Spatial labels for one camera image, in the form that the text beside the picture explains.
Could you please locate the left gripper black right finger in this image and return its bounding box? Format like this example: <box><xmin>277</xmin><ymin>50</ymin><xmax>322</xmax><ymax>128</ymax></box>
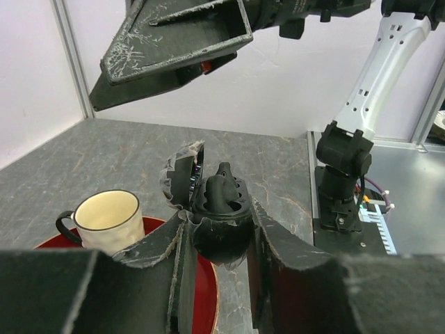
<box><xmin>247</xmin><ymin>200</ymin><xmax>444</xmax><ymax>333</ymax></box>

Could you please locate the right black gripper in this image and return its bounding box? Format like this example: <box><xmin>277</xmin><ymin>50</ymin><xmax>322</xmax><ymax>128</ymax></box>
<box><xmin>101</xmin><ymin>0</ymin><xmax>372</xmax><ymax>84</ymax></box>

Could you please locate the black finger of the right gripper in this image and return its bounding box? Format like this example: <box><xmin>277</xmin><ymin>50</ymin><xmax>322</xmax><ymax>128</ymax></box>
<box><xmin>89</xmin><ymin>52</ymin><xmax>237</xmax><ymax>111</ymax></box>

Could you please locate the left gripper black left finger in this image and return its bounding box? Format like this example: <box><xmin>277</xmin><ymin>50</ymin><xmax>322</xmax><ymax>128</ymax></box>
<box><xmin>1</xmin><ymin>215</ymin><xmax>197</xmax><ymax>333</ymax></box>

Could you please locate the small black object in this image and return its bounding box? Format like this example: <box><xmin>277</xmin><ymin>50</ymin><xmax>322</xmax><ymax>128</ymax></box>
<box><xmin>159</xmin><ymin>140</ymin><xmax>254</xmax><ymax>270</ymax></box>

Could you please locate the black earbud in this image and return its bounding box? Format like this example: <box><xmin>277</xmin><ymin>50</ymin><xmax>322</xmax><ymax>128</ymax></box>
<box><xmin>216</xmin><ymin>162</ymin><xmax>237</xmax><ymax>187</ymax></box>
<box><xmin>204</xmin><ymin>175</ymin><xmax>241</xmax><ymax>214</ymax></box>

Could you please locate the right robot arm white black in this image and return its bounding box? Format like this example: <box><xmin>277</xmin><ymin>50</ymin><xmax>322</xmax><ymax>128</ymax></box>
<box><xmin>89</xmin><ymin>1</ymin><xmax>444</xmax><ymax>233</ymax></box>

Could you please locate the red round tray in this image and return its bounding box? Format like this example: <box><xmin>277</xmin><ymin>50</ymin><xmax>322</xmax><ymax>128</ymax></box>
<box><xmin>35</xmin><ymin>216</ymin><xmax>219</xmax><ymax>334</ymax></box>

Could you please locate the beige ceramic cup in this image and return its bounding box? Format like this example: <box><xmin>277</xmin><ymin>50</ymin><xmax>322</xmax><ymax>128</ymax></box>
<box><xmin>55</xmin><ymin>189</ymin><xmax>145</xmax><ymax>255</ymax></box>

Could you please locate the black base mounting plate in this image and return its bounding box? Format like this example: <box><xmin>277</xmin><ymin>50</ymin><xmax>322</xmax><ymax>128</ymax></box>
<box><xmin>311</xmin><ymin>166</ymin><xmax>387</xmax><ymax>255</ymax></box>

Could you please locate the left aluminium frame post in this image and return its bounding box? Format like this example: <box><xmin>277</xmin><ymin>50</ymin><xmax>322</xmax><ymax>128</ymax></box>
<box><xmin>50</xmin><ymin>0</ymin><xmax>95</xmax><ymax>119</ymax></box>

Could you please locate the slotted grey cable duct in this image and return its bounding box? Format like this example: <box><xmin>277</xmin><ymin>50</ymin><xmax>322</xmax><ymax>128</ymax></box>
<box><xmin>360</xmin><ymin>203</ymin><xmax>397</xmax><ymax>255</ymax></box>

